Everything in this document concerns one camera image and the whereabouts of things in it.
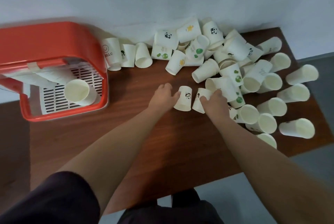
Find person's right hand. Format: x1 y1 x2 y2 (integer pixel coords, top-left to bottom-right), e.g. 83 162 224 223
199 89 232 124

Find person's left hand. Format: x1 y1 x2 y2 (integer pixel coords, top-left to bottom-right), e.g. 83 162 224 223
148 83 181 114

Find white paper cup dark print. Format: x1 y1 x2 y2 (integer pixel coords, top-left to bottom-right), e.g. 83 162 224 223
192 88 213 114

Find white panda print paper cup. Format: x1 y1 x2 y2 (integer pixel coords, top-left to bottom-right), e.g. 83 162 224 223
173 86 193 112

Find person's right forearm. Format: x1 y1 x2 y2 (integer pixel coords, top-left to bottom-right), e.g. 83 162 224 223
209 117 334 224

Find person's left forearm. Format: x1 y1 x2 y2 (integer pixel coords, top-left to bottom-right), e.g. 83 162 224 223
56 106 170 216

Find pile of white paper cups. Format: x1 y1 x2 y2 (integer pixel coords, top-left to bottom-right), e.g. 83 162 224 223
101 17 319 149

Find nested stack of paper cups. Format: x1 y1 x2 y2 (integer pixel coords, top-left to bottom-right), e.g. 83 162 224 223
5 71 98 106

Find person's black trousers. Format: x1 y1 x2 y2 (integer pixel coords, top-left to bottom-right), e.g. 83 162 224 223
117 189 225 224

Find white slatted basket insert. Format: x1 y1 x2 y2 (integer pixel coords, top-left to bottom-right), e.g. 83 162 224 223
39 62 104 115

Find red plastic basket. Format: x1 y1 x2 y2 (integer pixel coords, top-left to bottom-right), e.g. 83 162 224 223
0 22 109 122

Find piece of beige tape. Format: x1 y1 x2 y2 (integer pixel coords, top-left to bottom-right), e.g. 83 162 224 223
27 62 42 73

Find person's black shirt sleeve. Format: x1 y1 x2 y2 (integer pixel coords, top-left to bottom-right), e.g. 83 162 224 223
0 171 101 224

